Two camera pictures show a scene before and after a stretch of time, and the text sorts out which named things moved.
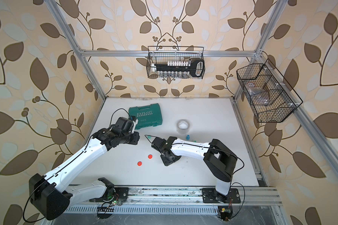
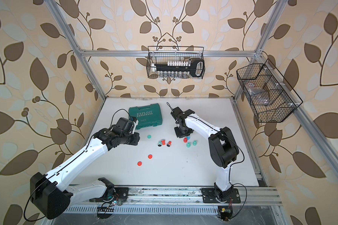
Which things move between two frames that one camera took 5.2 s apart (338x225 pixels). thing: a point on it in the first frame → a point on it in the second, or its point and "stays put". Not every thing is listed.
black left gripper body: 129,138 stays put
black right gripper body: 166,161 → 182,132
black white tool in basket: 196,65 stays put
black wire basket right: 269,101 stays put
